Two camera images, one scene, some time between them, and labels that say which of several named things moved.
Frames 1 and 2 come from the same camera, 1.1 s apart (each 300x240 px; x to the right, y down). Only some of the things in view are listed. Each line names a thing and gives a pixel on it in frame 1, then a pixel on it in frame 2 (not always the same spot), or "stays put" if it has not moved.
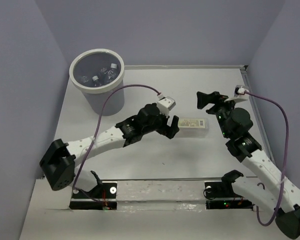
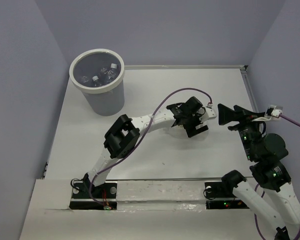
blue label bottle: (84, 79) stays put
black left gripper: (168, 131) to (190, 130)
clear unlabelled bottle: (96, 81) stays put
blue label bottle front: (103, 74) stays put
